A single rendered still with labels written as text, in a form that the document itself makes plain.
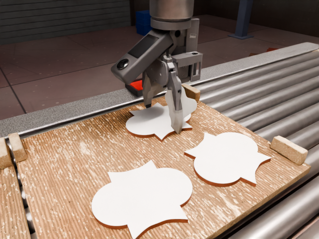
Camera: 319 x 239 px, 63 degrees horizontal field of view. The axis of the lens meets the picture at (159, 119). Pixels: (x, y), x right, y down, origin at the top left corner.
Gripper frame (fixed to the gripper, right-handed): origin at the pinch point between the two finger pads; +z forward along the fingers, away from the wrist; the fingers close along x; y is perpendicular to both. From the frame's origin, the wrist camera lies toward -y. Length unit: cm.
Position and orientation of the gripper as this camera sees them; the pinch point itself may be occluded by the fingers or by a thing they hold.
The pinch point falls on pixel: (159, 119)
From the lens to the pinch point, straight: 54.3
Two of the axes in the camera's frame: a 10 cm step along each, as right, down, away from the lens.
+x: -5.5, -4.4, 7.1
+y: 8.3, -2.8, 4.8
